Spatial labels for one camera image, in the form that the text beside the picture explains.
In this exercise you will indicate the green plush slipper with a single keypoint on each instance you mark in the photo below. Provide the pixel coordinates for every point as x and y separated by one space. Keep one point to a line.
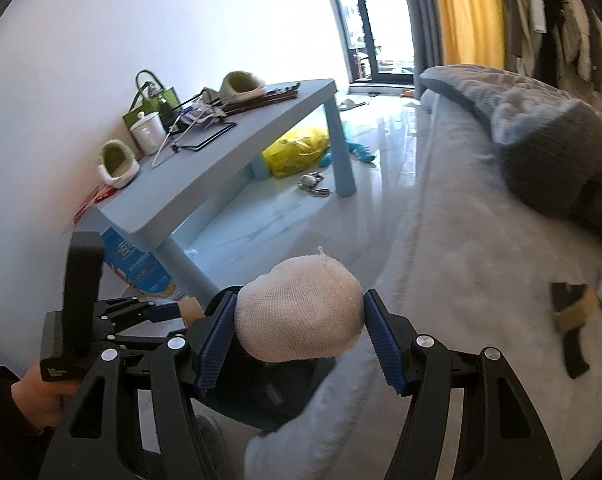
117 165
236 87

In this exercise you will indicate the keyring bundle on floor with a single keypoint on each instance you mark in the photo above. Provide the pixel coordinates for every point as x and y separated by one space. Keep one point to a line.
311 183

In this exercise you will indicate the hanging clothes rack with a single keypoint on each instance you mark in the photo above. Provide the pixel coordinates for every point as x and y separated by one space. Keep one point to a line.
558 42

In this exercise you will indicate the teal toy on floor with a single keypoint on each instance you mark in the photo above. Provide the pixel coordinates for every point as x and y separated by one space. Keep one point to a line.
360 151

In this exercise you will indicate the grey bed mattress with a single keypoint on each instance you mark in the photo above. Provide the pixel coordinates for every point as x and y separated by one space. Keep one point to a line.
471 266

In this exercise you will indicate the light blue low table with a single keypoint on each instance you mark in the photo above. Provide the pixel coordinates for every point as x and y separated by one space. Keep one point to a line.
159 200

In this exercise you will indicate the person's left hand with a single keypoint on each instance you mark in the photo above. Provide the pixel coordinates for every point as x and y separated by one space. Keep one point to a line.
42 403

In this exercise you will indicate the green handbag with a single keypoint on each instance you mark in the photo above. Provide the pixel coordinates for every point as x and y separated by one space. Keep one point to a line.
153 96

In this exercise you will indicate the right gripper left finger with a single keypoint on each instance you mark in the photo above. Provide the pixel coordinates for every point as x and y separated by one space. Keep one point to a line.
100 434

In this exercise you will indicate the dark wooden sticks bundle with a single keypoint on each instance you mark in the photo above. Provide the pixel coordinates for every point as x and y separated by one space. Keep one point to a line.
277 95

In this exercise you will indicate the white lidded mug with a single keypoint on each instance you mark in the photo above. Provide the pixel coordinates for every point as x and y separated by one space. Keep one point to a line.
149 132

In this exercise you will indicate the yellow curtain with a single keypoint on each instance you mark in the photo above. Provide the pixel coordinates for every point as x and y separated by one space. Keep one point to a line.
473 32

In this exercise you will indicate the blue pet food bag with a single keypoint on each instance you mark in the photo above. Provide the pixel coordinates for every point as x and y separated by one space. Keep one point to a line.
140 270

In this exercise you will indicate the dark green trash bin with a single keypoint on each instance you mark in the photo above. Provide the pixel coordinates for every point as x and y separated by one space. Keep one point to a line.
263 395

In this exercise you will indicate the yellow plastic bag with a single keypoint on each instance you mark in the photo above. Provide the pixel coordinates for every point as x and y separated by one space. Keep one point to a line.
296 150

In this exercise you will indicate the white mesh fruit wrapper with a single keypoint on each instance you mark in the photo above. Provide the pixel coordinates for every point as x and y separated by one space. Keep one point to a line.
307 307

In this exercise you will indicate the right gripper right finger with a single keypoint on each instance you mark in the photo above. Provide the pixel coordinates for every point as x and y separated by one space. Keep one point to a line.
501 435

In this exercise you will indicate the grey curtain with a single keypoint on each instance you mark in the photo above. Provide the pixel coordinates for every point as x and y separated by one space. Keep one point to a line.
427 38

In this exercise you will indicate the dark grey fluffy blanket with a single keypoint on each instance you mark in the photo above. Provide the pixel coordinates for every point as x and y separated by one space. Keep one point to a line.
547 143

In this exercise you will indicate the black wire stand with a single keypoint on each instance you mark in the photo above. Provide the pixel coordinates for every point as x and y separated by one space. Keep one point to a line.
200 121

